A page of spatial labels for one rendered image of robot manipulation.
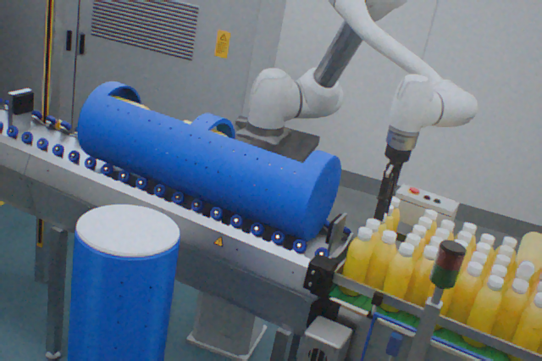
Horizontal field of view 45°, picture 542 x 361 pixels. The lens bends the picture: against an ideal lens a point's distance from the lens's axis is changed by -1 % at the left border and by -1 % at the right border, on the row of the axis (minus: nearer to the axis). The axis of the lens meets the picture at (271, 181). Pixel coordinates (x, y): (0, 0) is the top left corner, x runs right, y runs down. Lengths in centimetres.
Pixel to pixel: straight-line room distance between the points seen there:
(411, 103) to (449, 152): 299
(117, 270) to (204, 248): 50
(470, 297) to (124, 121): 122
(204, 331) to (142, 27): 176
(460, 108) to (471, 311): 58
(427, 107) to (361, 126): 300
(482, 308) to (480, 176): 307
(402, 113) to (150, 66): 225
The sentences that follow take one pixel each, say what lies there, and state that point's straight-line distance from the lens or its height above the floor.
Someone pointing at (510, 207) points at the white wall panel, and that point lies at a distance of 498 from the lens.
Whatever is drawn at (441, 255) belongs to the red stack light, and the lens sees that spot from 159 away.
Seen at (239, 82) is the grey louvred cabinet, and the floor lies 96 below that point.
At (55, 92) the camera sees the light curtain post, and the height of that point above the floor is 98.
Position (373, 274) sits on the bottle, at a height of 98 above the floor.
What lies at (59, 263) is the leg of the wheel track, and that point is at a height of 48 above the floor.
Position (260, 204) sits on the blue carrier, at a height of 107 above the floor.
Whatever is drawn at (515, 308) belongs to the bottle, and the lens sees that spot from 191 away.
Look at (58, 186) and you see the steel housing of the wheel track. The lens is 249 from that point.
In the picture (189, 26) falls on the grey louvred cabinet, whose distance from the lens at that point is 373.
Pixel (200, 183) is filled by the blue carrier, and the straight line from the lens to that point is 210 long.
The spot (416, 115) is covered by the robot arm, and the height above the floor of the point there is 144.
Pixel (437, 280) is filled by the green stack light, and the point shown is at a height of 118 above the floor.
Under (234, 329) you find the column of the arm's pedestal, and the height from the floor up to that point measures 15.
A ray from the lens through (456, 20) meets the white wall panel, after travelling 467.
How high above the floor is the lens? 193
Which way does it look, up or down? 23 degrees down
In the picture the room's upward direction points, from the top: 11 degrees clockwise
